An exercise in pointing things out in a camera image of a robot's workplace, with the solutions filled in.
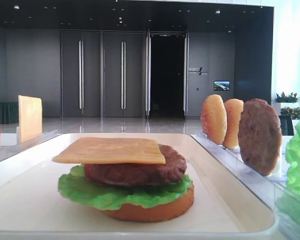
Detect green skirted table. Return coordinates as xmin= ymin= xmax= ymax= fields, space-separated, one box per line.
xmin=0 ymin=102 xmax=19 ymax=124

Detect standing bun half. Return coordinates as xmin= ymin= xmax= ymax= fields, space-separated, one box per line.
xmin=201 ymin=94 xmax=227 ymax=145
xmin=223 ymin=98 xmax=244 ymax=149

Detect orange cheese slice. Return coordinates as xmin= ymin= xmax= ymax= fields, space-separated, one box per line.
xmin=52 ymin=137 xmax=166 ymax=165
xmin=18 ymin=95 xmax=43 ymax=143

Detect cream rectangular tray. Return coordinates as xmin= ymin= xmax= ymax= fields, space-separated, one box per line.
xmin=0 ymin=133 xmax=279 ymax=240

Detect potted flower plants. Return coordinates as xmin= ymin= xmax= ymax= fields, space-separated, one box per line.
xmin=274 ymin=92 xmax=300 ymax=120

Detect inner standing bun half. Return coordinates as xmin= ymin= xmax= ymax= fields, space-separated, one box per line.
xmin=223 ymin=98 xmax=244 ymax=149

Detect outer standing bun half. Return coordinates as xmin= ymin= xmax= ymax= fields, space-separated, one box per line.
xmin=201 ymin=94 xmax=227 ymax=145

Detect stacked green lettuce leaf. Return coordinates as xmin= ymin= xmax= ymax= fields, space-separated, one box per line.
xmin=57 ymin=164 xmax=194 ymax=211

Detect standing orange cheese slice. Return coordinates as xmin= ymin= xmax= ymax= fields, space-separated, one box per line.
xmin=18 ymin=95 xmax=43 ymax=143

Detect right long clear rail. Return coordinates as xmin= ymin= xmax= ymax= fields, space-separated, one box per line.
xmin=191 ymin=132 xmax=300 ymax=240

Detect left long clear rail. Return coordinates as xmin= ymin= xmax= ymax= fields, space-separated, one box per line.
xmin=0 ymin=130 xmax=60 ymax=162

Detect bottom bread slice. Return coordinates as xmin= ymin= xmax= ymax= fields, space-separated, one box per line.
xmin=101 ymin=186 xmax=195 ymax=223

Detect stacked brown meat patty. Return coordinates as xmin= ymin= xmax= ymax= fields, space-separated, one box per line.
xmin=102 ymin=144 xmax=187 ymax=187

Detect standing brown meat patty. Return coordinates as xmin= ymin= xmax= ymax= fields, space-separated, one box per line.
xmin=238 ymin=98 xmax=282 ymax=176

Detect wall mounted screen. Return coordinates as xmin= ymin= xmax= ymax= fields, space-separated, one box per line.
xmin=213 ymin=80 xmax=230 ymax=91

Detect long clear rail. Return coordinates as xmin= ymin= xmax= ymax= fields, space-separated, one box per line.
xmin=0 ymin=130 xmax=60 ymax=162
xmin=191 ymin=132 xmax=300 ymax=240

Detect stacked red tomato slice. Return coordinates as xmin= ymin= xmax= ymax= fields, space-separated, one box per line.
xmin=83 ymin=164 xmax=107 ymax=185

